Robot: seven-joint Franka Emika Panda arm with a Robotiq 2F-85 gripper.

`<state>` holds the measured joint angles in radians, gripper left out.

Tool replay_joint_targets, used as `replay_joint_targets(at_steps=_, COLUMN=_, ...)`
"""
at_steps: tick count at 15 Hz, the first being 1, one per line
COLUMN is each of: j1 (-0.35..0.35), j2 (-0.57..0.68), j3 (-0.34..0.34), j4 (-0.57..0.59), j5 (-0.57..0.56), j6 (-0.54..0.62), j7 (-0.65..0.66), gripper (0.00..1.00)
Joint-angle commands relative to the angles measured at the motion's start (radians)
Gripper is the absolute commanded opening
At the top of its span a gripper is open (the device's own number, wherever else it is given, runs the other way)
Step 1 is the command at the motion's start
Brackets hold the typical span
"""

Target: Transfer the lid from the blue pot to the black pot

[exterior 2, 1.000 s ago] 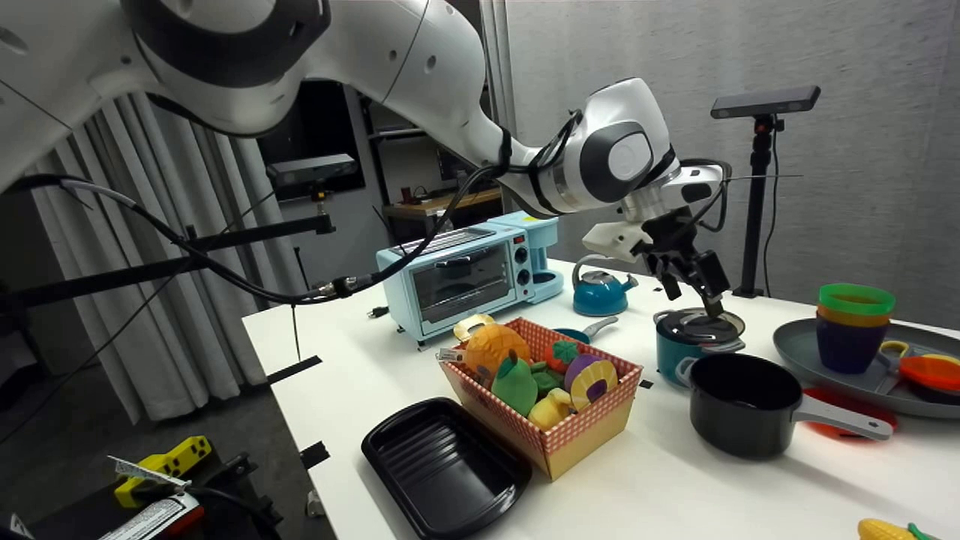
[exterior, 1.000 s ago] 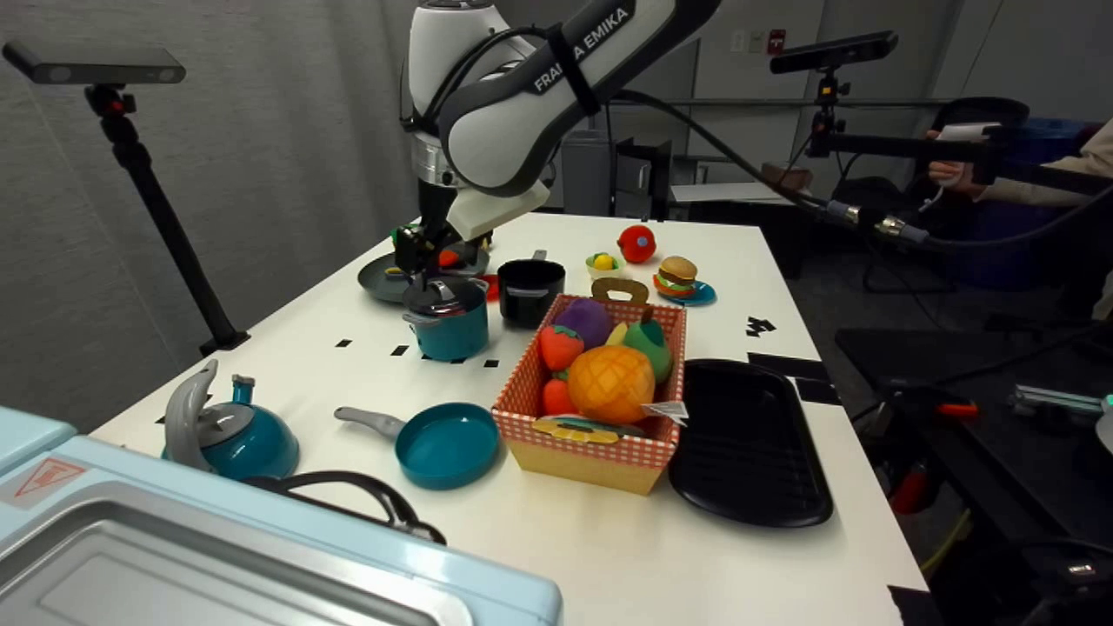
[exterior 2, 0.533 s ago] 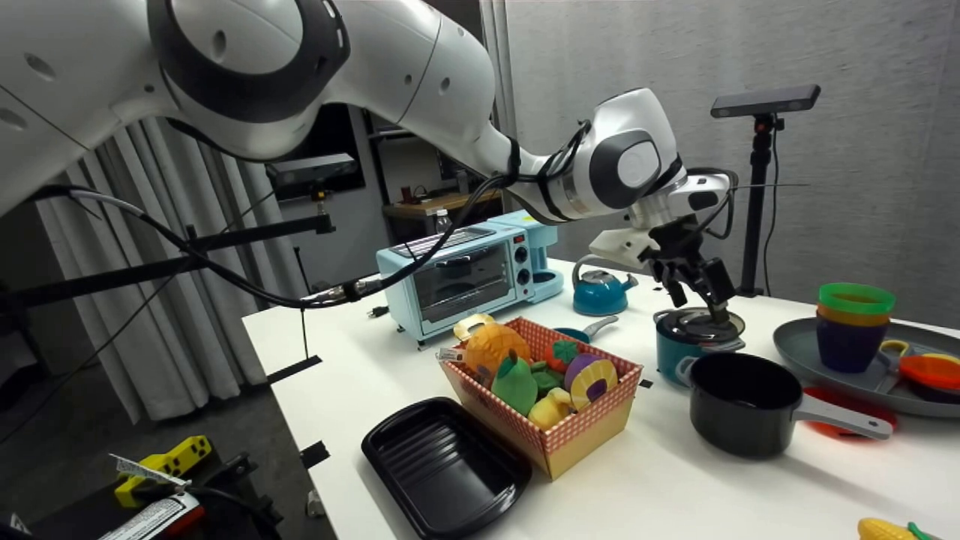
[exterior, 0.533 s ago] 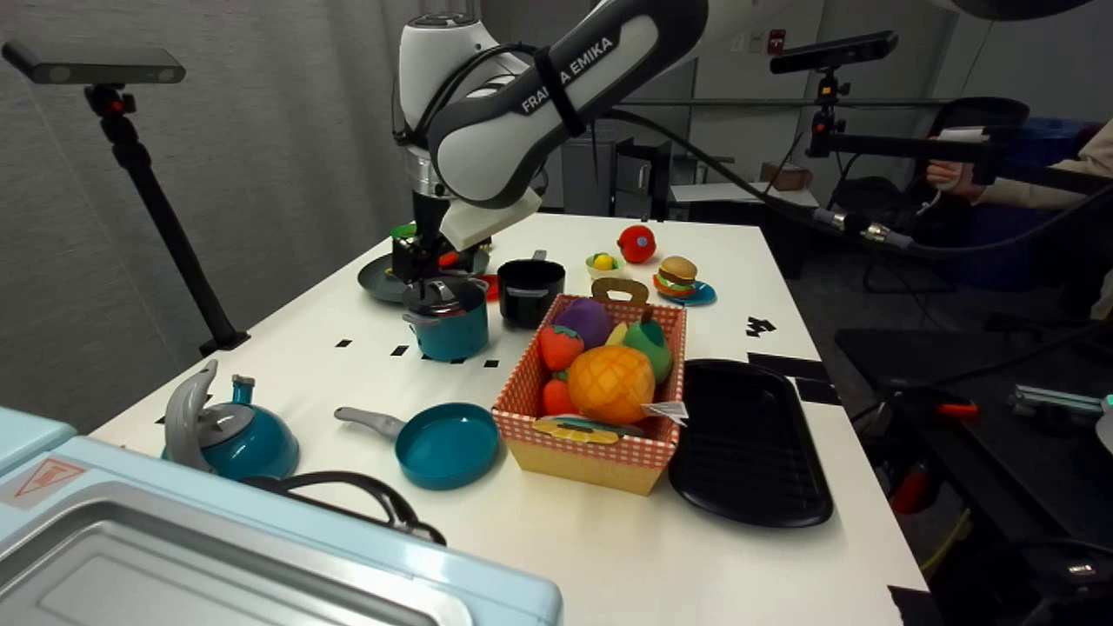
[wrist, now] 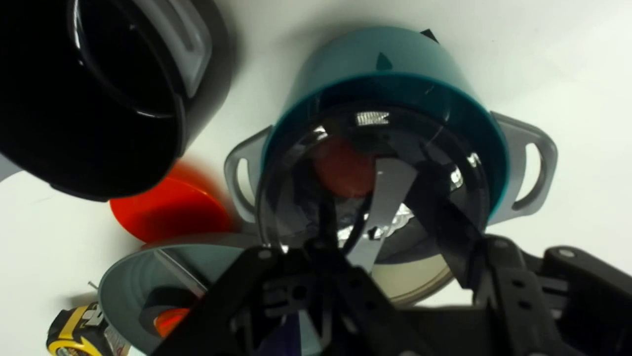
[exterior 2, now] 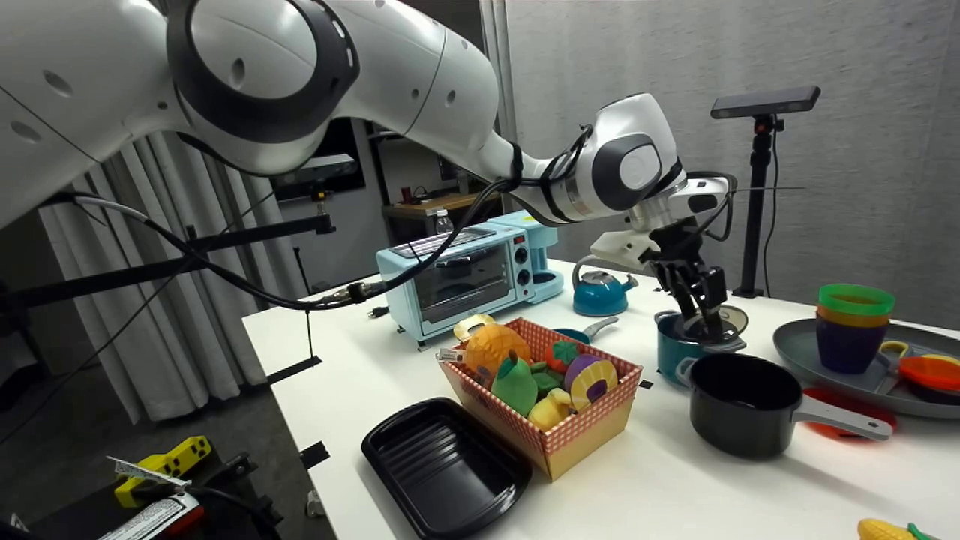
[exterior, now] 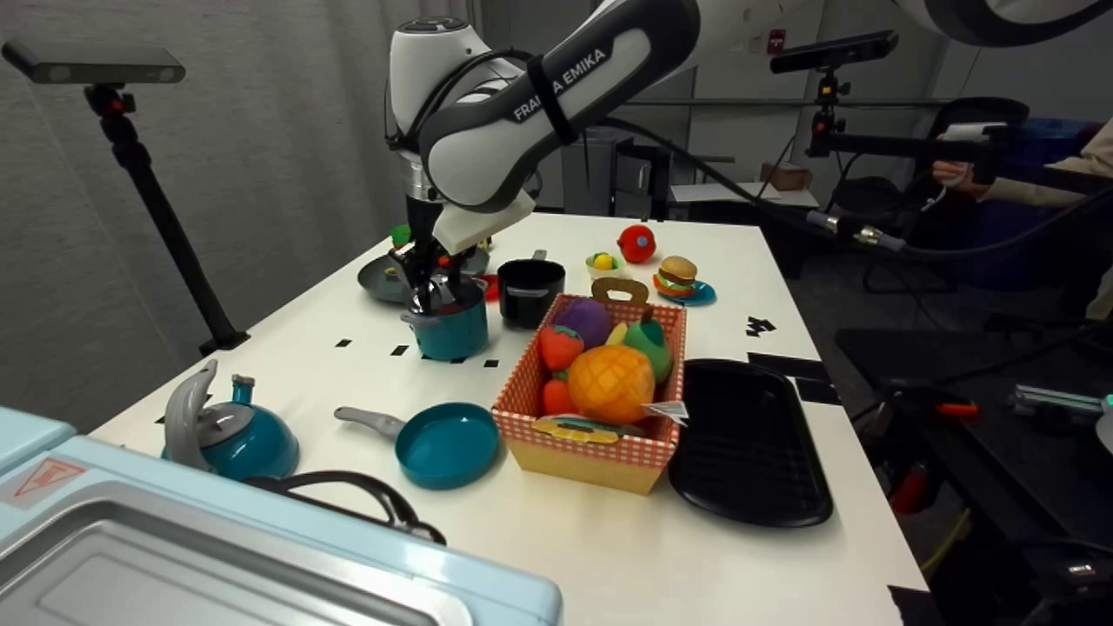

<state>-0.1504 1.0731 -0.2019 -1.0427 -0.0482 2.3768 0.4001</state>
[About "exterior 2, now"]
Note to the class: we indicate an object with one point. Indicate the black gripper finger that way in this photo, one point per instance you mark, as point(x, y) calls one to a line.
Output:
point(690, 302)
point(714, 302)

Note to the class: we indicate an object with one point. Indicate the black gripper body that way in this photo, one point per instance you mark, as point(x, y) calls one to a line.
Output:
point(682, 250)

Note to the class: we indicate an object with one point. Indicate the dark pot lid grey knob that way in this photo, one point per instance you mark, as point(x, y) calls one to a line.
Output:
point(735, 321)

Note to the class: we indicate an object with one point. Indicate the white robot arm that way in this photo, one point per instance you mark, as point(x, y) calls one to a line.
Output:
point(422, 70)

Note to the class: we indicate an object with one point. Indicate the blue toy pot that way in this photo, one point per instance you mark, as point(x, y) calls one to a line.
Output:
point(673, 354)

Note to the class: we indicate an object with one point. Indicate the small black tape mark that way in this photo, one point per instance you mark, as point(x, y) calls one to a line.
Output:
point(645, 382)

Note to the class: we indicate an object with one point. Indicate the dark frying pan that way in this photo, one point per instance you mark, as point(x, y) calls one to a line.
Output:
point(799, 348)

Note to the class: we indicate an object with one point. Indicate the teal toy frying pan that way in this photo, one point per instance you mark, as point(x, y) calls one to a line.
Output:
point(575, 336)

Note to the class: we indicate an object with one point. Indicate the orange toy cup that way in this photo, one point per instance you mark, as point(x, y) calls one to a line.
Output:
point(836, 318)

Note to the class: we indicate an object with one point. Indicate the purple plush vegetable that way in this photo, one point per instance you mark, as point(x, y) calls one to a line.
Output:
point(592, 378)

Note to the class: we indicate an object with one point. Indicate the green toy cup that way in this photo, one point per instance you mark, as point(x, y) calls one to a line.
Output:
point(856, 302)

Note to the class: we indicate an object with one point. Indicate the red orange plush fruit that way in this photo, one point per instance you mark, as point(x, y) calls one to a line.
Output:
point(562, 354)

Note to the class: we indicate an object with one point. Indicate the purple toy cup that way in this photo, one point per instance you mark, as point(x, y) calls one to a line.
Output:
point(846, 348)

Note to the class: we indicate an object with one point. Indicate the grey curtain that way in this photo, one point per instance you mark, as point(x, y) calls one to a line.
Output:
point(859, 198)

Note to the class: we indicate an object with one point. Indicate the red toy plate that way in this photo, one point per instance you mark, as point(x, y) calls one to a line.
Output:
point(836, 434)

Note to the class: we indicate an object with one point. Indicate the red checkered cardboard basket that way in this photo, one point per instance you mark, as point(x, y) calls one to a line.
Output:
point(579, 440)

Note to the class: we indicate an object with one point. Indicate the yellow plush fruit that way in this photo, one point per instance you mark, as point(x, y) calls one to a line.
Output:
point(549, 408)

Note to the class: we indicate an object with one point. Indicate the orange plush fruit white tag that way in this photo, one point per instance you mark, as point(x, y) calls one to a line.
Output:
point(496, 348)

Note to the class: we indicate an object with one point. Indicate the light blue toaster oven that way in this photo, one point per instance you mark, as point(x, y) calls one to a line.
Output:
point(468, 281)

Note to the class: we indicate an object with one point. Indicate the orange red toy dish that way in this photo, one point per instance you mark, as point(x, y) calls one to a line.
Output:
point(932, 377)

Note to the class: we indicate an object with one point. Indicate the yellow toy lemon green leaf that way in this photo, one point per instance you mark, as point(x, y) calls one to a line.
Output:
point(879, 528)

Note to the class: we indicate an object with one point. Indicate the black plastic tray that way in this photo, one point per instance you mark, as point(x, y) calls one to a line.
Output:
point(440, 469)

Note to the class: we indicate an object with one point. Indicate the black tape strip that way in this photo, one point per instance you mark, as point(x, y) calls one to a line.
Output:
point(317, 455)
point(292, 371)

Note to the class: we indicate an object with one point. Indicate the white curtain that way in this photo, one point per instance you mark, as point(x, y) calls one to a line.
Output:
point(152, 331)

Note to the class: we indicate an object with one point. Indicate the yellow black power tool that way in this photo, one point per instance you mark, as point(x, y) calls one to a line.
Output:
point(166, 469)

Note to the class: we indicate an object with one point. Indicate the black metal boom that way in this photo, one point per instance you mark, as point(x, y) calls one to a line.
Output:
point(121, 270)

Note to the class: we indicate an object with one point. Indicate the white red device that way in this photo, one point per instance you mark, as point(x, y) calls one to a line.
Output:
point(152, 515)

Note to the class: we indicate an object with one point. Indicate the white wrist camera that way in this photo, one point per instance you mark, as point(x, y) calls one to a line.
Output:
point(710, 197)

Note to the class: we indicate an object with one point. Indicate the black camera tripod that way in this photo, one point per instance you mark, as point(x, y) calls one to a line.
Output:
point(757, 198)

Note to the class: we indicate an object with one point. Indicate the black bar camera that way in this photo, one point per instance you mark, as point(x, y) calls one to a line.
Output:
point(765, 103)

